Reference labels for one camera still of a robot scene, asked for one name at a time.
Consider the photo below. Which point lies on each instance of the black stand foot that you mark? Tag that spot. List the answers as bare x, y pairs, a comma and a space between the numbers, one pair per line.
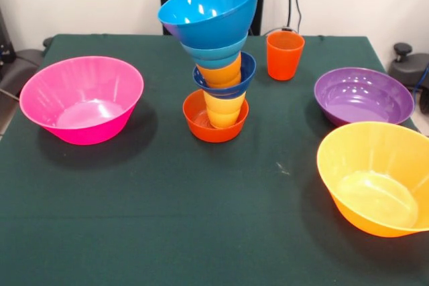
20, 65
409, 68

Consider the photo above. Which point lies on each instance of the yellow cup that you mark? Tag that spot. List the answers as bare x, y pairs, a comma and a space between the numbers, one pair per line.
223, 110

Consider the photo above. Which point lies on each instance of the medium sky blue bowl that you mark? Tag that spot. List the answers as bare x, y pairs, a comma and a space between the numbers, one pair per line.
214, 28

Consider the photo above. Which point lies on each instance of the small dark blue bowl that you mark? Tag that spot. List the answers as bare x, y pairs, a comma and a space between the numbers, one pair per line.
228, 92

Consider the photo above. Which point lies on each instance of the small red bowl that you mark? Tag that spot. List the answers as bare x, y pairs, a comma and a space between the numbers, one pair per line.
218, 133

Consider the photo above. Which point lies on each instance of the red cup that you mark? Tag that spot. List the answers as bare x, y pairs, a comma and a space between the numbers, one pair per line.
285, 61

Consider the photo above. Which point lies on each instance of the large pink bowl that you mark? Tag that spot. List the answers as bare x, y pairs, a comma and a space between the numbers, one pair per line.
80, 98

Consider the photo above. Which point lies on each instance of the large yellow bowl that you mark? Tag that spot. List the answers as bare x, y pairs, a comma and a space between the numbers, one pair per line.
375, 182

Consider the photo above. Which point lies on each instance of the orange cup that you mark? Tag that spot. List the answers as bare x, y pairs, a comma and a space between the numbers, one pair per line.
221, 76

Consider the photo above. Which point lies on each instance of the dark green tablecloth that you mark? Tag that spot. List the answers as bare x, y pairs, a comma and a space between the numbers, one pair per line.
214, 215

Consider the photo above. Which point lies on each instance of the purple bowl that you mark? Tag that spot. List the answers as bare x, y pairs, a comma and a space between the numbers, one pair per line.
362, 98

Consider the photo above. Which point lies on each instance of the small cyan bowl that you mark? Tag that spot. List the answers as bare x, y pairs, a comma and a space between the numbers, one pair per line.
214, 55

